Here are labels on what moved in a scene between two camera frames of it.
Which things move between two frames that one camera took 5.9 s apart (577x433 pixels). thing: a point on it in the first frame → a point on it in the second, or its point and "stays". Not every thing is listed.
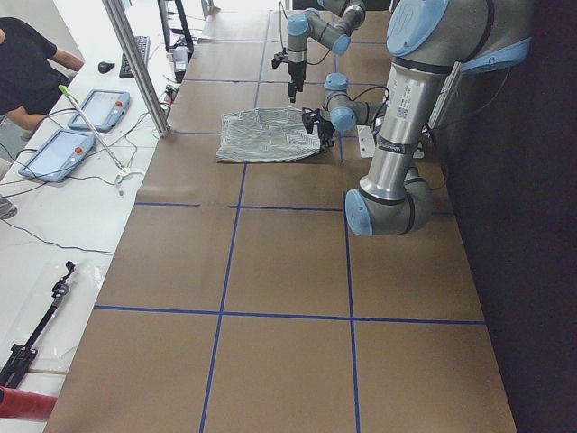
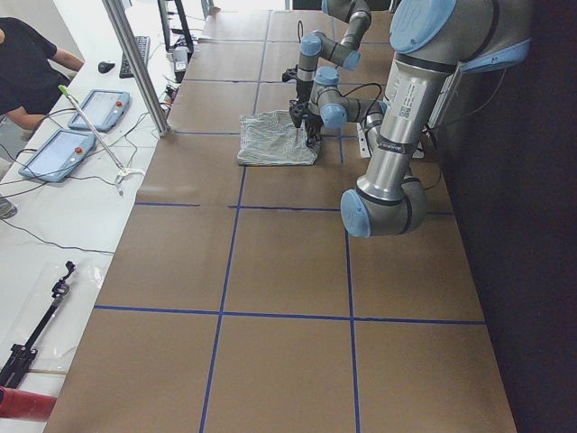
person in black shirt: x=30 y=84 stays
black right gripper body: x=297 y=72 → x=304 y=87
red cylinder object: x=15 y=403 stays
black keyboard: x=125 y=69 stays
